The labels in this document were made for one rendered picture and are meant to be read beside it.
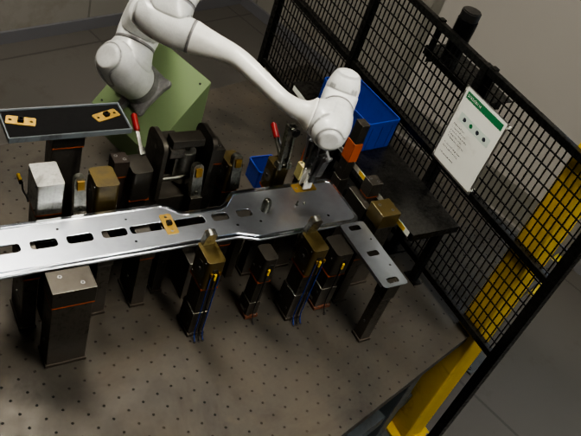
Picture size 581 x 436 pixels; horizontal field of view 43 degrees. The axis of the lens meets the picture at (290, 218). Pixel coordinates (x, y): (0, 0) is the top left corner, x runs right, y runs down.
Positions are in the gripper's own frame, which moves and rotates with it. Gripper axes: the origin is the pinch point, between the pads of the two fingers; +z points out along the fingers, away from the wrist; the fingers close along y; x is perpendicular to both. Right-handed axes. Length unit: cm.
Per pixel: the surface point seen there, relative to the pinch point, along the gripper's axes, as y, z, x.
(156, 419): 47, 42, -63
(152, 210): -7, 12, -49
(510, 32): -106, 12, 201
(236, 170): -14.5, 6.9, -17.8
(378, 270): 33.5, 12.0, 12.7
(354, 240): 19.9, 12.0, 11.6
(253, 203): -3.4, 12.1, -15.2
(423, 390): 47, 81, 58
